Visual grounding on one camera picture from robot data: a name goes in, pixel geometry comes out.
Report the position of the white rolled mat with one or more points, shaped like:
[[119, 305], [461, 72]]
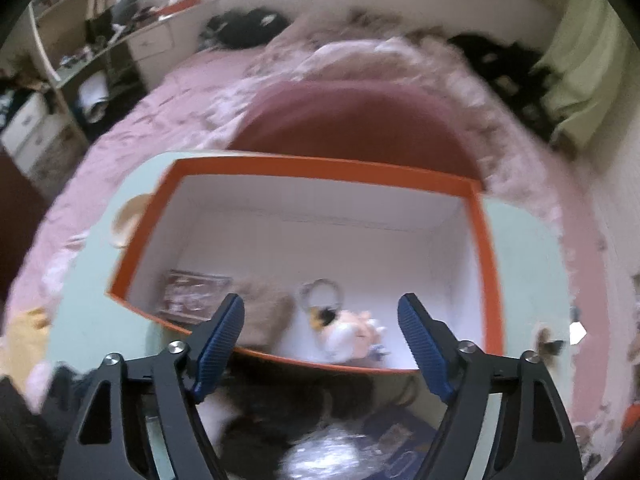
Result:
[[92, 92]]

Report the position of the clear plastic bag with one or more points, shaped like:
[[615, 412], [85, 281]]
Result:
[[325, 455]]

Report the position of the white drawer cabinet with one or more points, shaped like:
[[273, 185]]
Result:
[[25, 120]]

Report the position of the white desk with drawers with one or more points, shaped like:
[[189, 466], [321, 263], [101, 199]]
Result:
[[150, 42]]

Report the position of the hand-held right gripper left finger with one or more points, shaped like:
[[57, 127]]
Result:
[[220, 345]]

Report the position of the dark cloth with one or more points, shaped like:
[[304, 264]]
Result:
[[50, 390]]

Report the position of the light green cartoon desktop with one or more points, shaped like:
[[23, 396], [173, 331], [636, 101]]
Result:
[[525, 260]]

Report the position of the brown printed small box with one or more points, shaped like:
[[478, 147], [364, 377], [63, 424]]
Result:
[[190, 295]]

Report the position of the light green curtain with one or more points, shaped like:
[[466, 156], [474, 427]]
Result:
[[580, 75]]

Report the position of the black white striped clothes pile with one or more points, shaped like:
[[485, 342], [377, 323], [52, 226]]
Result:
[[245, 27]]

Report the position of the orange cardboard box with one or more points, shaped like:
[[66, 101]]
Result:
[[325, 200]]

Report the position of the orange flat box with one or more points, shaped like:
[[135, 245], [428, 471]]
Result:
[[180, 5]]

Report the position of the dark blue box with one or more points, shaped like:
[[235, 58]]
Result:
[[395, 425]]

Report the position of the pink floral blanket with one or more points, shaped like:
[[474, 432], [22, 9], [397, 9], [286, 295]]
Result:
[[200, 95]]

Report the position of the yellow cloth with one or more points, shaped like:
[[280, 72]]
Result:
[[25, 335]]

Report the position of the white shelf unit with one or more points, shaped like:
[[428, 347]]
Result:
[[55, 35]]

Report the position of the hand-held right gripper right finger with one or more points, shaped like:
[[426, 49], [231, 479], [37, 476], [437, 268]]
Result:
[[425, 350]]

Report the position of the beige furry pouch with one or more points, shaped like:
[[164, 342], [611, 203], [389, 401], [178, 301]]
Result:
[[265, 310]]

